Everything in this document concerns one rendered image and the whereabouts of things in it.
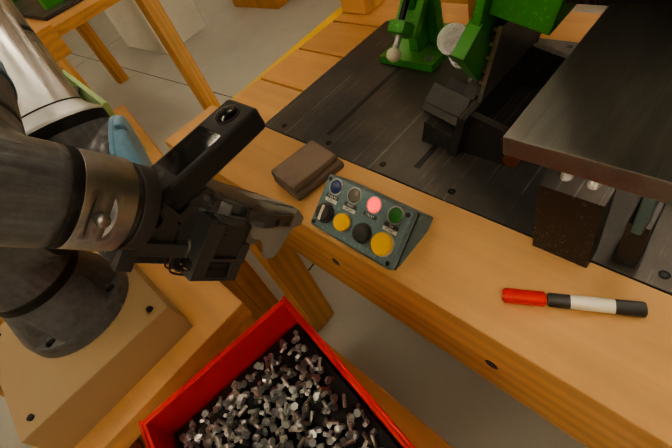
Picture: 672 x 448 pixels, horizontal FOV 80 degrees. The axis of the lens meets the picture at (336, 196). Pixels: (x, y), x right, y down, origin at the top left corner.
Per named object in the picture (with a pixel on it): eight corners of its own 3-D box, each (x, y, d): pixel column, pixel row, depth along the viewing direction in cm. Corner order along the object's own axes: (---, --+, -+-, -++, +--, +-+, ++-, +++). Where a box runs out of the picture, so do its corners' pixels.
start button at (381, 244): (388, 259, 50) (383, 259, 49) (370, 249, 52) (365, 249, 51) (397, 238, 50) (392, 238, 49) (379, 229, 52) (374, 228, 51)
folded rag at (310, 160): (319, 148, 72) (314, 135, 70) (346, 167, 67) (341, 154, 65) (274, 181, 70) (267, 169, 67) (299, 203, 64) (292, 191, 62)
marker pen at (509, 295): (642, 305, 41) (646, 298, 39) (645, 320, 40) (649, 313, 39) (502, 291, 46) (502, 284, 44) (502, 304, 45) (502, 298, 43)
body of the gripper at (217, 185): (202, 248, 45) (86, 241, 35) (229, 177, 44) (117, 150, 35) (242, 282, 41) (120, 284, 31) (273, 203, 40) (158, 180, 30)
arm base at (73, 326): (52, 380, 52) (-13, 350, 45) (15, 322, 61) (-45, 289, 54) (146, 290, 59) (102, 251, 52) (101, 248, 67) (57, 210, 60)
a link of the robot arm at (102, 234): (61, 134, 31) (101, 168, 26) (121, 149, 35) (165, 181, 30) (32, 223, 32) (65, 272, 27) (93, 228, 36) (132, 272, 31)
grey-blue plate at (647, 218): (630, 274, 43) (671, 185, 33) (609, 265, 44) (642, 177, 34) (662, 213, 46) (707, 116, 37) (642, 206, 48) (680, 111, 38)
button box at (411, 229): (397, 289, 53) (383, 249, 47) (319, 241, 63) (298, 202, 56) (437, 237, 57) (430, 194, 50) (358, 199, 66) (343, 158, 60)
